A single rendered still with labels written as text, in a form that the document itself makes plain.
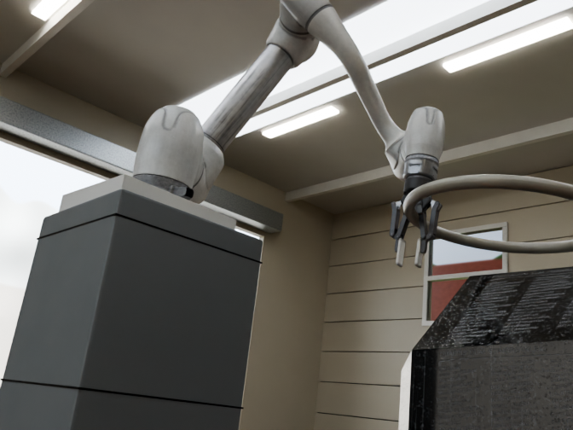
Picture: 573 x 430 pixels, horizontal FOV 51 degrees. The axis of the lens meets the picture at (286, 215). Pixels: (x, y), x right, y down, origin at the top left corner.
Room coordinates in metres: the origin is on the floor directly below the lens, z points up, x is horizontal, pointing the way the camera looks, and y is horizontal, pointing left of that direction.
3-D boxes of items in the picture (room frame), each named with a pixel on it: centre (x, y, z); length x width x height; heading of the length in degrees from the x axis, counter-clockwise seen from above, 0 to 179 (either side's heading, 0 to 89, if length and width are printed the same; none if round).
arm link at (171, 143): (1.44, 0.32, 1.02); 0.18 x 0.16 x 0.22; 0
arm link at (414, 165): (1.46, -0.34, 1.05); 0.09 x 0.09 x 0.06
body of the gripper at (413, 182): (1.46, -0.34, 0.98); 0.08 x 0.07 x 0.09; 56
